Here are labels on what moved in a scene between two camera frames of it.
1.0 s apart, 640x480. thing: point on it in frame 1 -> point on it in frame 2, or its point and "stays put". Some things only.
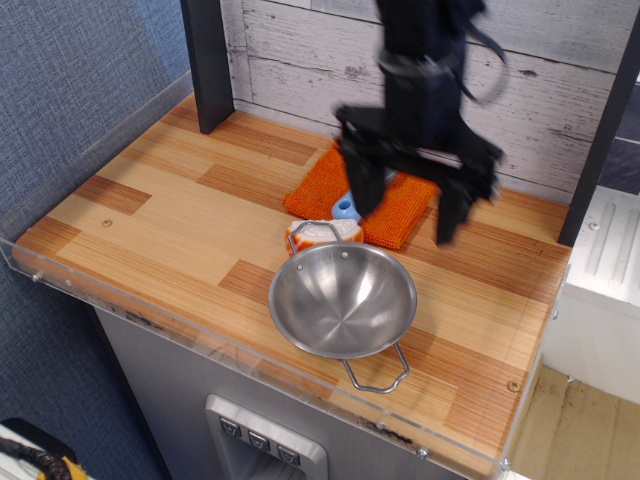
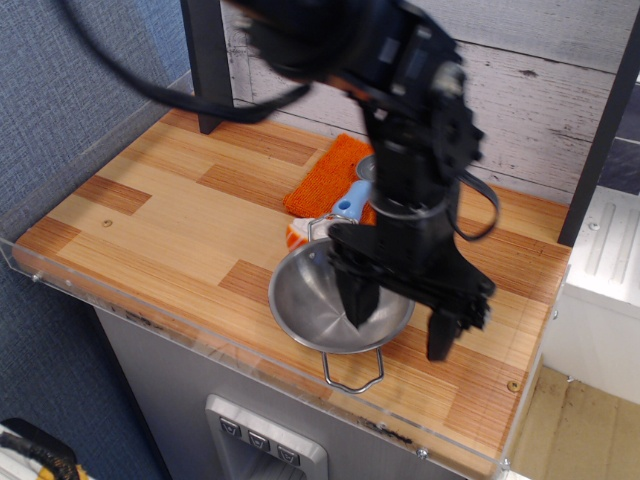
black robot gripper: (422, 115) -> (412, 249)
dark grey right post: (590, 169) stays put
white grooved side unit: (595, 331) stays put
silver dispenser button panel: (254, 445) stays put
